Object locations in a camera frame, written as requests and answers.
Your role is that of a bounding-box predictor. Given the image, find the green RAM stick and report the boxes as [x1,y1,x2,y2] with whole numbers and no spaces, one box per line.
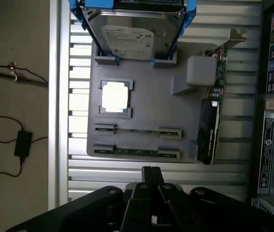
[95,127,181,136]
[94,148,180,158]

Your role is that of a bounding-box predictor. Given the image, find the black graphics card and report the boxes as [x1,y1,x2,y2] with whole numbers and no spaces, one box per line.
[196,28,247,166]

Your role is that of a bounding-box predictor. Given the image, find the metal slat table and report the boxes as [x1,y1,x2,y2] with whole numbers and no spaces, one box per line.
[48,0,263,209]

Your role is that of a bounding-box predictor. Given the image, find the grey plastic parts rack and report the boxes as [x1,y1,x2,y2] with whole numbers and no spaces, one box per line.
[86,38,224,164]

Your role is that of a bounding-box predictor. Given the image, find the silver CPU chip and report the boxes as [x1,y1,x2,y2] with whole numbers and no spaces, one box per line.
[101,82,130,113]

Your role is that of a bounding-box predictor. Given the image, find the black power adapter brick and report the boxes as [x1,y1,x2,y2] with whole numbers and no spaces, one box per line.
[14,130,34,158]

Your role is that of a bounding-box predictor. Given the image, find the pale grey cube block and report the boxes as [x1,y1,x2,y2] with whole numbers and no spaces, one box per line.
[187,56,217,86]

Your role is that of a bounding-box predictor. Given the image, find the silver hard disk drive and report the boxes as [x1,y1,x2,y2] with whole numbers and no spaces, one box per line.
[86,6,184,61]

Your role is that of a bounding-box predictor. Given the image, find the black thin cable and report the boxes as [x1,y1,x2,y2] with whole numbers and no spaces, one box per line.
[0,60,49,86]

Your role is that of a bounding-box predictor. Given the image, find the white cable clip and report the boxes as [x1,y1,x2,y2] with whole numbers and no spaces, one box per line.
[9,61,18,82]

